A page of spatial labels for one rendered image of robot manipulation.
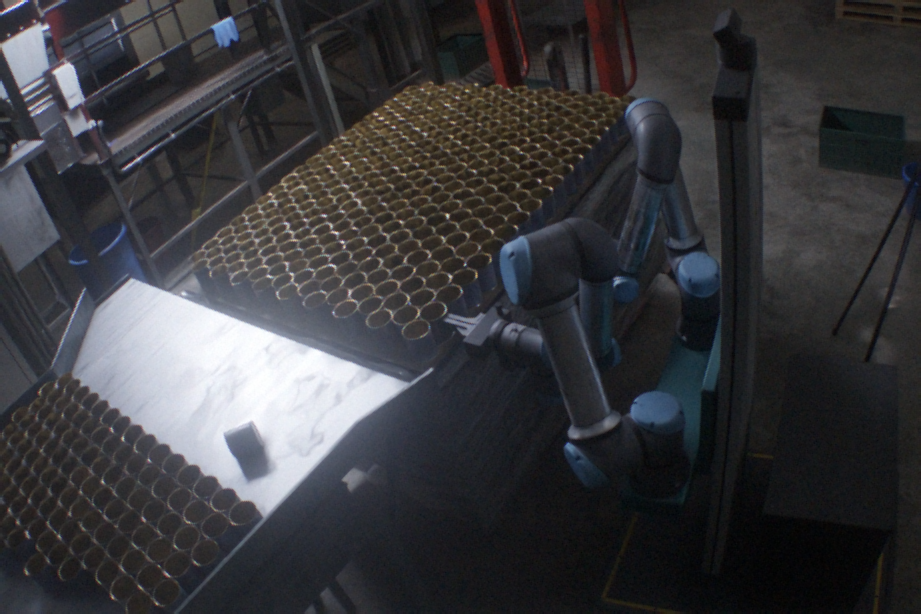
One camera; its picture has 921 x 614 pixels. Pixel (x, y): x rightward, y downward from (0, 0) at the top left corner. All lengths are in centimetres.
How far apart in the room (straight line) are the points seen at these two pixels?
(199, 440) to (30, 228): 261
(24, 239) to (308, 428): 284
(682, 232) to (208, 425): 134
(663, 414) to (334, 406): 79
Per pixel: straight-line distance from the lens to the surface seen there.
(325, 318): 201
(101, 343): 258
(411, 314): 187
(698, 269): 189
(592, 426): 146
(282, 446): 176
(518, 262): 135
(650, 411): 151
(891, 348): 344
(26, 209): 426
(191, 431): 195
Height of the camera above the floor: 223
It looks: 37 degrees down
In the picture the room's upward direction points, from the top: 17 degrees counter-clockwise
